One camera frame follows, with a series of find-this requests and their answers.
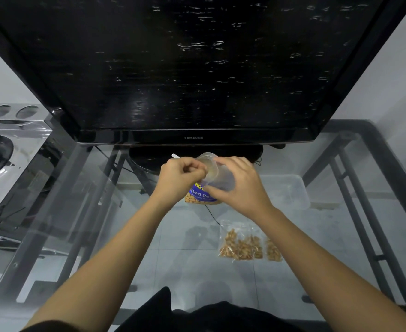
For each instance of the person's right hand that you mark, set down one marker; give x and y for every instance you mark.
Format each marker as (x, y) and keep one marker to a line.
(248, 190)

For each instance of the person's left hand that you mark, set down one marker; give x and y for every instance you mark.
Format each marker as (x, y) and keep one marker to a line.
(175, 179)

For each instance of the person's right thumb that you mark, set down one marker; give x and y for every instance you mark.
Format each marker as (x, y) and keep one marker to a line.
(218, 192)

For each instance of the person's left thumb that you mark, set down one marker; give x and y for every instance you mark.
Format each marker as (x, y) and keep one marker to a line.
(196, 175)

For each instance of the clear plastic cup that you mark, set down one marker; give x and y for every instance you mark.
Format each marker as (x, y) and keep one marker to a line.
(223, 178)

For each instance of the person's left forearm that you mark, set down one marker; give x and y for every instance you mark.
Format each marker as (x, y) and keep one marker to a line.
(113, 259)

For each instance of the person's right forearm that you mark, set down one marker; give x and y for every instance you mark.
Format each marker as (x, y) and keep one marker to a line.
(327, 273)

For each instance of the blue label peanut packet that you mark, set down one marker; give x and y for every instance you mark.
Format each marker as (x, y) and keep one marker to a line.
(197, 200)

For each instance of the black television stand base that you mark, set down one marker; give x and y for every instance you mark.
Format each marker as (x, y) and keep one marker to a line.
(147, 159)

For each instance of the clear bag of nuts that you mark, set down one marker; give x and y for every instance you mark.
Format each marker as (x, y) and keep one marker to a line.
(244, 243)

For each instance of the clear plastic food container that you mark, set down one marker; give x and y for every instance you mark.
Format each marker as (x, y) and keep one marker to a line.
(286, 191)

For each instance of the black flat-screen television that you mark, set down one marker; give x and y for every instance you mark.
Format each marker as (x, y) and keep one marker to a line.
(196, 65)

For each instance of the person's black clothing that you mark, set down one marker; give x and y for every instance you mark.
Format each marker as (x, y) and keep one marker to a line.
(209, 318)

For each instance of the stainless steel gas stove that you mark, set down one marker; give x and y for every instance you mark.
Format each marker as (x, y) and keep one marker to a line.
(23, 148)

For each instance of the black metal table frame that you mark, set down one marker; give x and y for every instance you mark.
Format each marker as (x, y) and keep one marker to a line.
(379, 143)

